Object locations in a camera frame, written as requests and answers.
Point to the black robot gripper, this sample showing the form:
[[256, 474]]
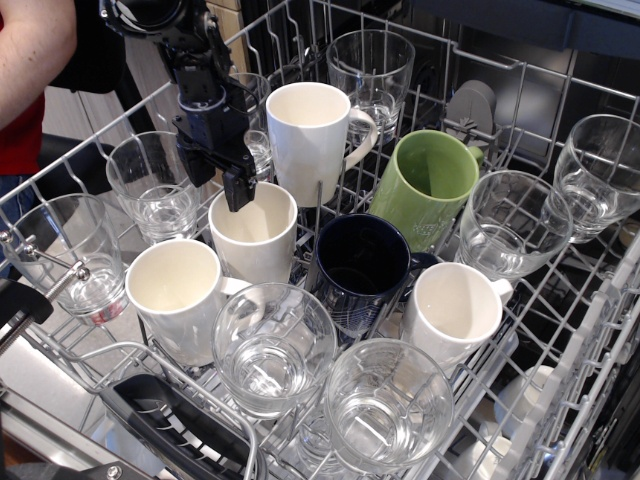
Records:
[[211, 131]]

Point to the white handleless ceramic cup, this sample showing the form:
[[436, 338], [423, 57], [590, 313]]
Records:
[[256, 243]]

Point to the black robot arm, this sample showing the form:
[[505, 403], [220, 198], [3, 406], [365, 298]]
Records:
[[185, 32]]

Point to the person forearm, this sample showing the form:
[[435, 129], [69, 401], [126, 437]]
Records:
[[38, 39]]

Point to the clear glass left middle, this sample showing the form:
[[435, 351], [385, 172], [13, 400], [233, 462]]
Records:
[[152, 186]]

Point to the clear glass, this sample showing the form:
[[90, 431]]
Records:
[[273, 344], [152, 186], [373, 68], [513, 224], [597, 173], [387, 406], [46, 241], [256, 91]]

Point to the clear glass back left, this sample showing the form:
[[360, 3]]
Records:
[[256, 91]]

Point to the tall white mug back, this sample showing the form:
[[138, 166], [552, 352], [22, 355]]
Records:
[[315, 134]]

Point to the white mug front left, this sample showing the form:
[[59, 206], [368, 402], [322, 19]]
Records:
[[178, 288]]

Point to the dark blue ceramic mug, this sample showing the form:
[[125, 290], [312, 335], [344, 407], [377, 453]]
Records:
[[359, 266]]

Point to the clear glass far left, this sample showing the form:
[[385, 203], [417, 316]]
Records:
[[46, 241]]

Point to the clear glass front centre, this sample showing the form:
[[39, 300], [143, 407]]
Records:
[[273, 344]]

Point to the clear glass back centre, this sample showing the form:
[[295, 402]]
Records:
[[373, 68]]

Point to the red shirt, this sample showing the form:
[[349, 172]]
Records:
[[21, 141]]

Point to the green ceramic mug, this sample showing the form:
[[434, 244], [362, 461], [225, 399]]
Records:
[[426, 182]]

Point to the metal clamp with screw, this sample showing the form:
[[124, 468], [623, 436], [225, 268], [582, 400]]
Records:
[[27, 305]]

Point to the grey plastic rack clip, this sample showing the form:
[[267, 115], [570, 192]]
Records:
[[472, 107]]

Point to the white mug front right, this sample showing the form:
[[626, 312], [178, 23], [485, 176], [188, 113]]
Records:
[[452, 311]]

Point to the clear glass front bottom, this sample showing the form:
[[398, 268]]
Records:
[[387, 406]]

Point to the clear glass right middle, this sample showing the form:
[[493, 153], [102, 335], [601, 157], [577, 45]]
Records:
[[513, 224]]

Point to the white dish lower rack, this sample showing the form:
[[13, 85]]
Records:
[[518, 398]]

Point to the clear glass far right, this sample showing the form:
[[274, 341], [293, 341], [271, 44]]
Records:
[[597, 173]]

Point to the grey wire dishwasher rack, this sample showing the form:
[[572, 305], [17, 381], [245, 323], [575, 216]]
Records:
[[549, 63]]

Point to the black dishwasher rack handle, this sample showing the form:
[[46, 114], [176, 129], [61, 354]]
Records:
[[191, 442]]

